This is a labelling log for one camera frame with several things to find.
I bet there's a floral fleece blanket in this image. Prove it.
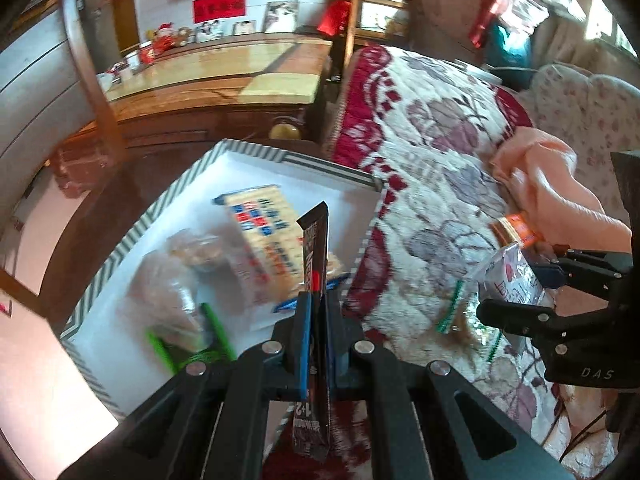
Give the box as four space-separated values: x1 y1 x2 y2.
324 46 617 479

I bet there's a clear bag of nuts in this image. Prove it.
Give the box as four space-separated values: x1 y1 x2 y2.
124 228 237 351

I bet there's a red santa figurine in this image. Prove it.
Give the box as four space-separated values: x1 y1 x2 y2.
145 22 175 58

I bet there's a blue cracker pack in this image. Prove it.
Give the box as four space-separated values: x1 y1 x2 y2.
214 185 347 313

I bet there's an orange cracker packet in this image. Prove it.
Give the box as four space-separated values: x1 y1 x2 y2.
490 212 544 249

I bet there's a wooden glass-top table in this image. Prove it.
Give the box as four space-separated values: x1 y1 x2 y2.
106 34 332 152

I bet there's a wooden chair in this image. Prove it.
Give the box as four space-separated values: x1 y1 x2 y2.
60 0 127 164

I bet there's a dark green snack packet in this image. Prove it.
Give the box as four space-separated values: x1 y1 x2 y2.
145 302 236 375

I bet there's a black chocolate wafer bar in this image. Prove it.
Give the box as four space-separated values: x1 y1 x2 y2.
293 202 330 463

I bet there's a white chevron-trimmed box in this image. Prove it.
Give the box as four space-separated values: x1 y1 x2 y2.
61 140 385 419

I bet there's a floral sofa cushion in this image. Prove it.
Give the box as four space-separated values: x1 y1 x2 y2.
515 64 639 224

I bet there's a white pink snack packet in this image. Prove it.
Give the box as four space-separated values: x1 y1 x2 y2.
463 243 554 308

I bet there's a red wall sign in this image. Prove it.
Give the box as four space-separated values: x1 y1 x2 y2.
192 0 246 24

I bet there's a green round biscuit packet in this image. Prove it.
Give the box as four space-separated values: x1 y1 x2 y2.
436 280 502 363

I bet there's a framed photo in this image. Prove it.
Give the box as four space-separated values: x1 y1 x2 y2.
262 1 299 34

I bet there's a teal bag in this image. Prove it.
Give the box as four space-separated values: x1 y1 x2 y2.
485 21 535 91

